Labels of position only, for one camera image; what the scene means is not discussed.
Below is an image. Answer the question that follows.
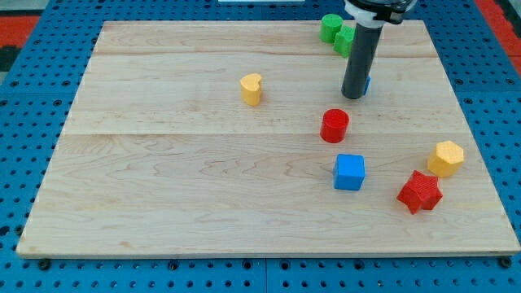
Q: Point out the red star block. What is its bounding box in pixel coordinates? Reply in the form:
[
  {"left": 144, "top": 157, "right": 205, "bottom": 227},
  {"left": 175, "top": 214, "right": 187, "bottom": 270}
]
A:
[{"left": 396, "top": 170, "right": 443, "bottom": 214}]

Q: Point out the yellow heart block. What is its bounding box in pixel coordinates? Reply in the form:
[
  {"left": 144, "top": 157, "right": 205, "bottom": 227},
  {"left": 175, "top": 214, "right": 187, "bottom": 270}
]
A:
[{"left": 239, "top": 73, "right": 262, "bottom": 107}]

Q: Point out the green cylinder block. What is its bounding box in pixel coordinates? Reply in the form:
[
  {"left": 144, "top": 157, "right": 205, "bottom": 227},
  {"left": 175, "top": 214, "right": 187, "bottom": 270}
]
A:
[{"left": 319, "top": 14, "right": 344, "bottom": 43}]

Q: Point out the red cylinder block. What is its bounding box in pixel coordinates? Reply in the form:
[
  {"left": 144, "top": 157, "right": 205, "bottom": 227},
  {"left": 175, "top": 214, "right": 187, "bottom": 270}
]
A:
[{"left": 320, "top": 108, "right": 349, "bottom": 143}]

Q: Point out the wooden board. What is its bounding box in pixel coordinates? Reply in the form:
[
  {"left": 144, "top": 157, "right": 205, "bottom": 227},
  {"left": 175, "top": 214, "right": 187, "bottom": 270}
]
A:
[{"left": 16, "top": 20, "right": 520, "bottom": 259}]

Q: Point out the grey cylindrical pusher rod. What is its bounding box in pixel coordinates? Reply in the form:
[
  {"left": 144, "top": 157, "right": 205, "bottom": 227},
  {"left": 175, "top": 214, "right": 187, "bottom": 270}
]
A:
[{"left": 341, "top": 24, "right": 383, "bottom": 99}]

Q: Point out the green star block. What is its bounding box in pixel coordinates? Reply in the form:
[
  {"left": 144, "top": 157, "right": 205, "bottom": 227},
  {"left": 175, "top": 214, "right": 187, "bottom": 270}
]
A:
[{"left": 333, "top": 26, "right": 355, "bottom": 58}]

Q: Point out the yellow hexagon block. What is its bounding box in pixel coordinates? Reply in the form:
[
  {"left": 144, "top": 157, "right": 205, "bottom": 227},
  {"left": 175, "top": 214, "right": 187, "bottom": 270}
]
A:
[{"left": 427, "top": 141, "right": 465, "bottom": 177}]

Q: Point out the blue block behind rod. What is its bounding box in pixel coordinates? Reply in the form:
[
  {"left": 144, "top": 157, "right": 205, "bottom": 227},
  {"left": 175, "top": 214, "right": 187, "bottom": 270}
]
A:
[{"left": 362, "top": 76, "right": 371, "bottom": 96}]

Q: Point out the blue cube block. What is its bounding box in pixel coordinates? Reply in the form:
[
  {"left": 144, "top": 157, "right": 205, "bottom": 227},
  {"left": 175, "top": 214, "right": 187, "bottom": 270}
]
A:
[{"left": 333, "top": 154, "right": 366, "bottom": 191}]

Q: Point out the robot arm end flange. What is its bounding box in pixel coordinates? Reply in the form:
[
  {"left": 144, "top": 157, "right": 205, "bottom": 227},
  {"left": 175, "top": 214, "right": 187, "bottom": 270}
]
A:
[{"left": 344, "top": 0, "right": 417, "bottom": 28}]

